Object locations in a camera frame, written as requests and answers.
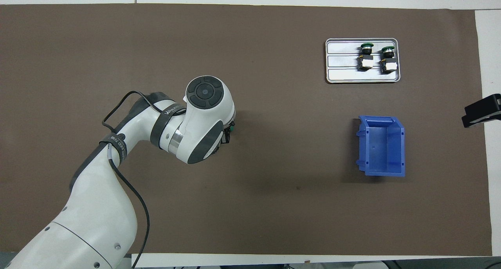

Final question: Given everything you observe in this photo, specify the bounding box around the brown table mat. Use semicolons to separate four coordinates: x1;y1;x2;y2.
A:
0;4;492;256

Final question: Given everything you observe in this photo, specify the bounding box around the blue plastic bin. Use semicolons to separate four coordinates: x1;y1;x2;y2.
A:
355;116;406;177

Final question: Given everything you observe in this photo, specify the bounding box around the silver metal tray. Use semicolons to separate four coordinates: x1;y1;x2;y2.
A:
325;38;401;84

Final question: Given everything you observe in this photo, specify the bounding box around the black velcro cable strap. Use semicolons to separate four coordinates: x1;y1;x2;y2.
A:
99;133;129;162
150;100;187;149

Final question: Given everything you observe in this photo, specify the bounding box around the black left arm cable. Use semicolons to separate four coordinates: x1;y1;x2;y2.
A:
102;90;151;269

